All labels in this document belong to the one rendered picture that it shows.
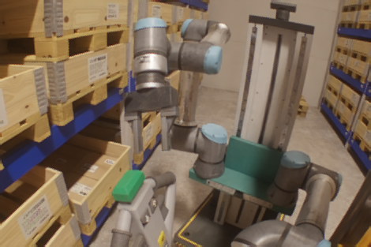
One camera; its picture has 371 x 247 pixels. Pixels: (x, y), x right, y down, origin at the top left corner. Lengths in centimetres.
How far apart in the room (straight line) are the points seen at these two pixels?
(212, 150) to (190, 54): 70
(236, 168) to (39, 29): 132
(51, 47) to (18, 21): 28
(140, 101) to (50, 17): 72
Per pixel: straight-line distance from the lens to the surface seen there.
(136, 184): 48
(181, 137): 130
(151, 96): 59
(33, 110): 113
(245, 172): 147
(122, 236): 47
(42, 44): 124
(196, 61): 71
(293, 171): 121
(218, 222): 190
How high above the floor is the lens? 173
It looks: 25 degrees down
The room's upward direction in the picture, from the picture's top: 5 degrees clockwise
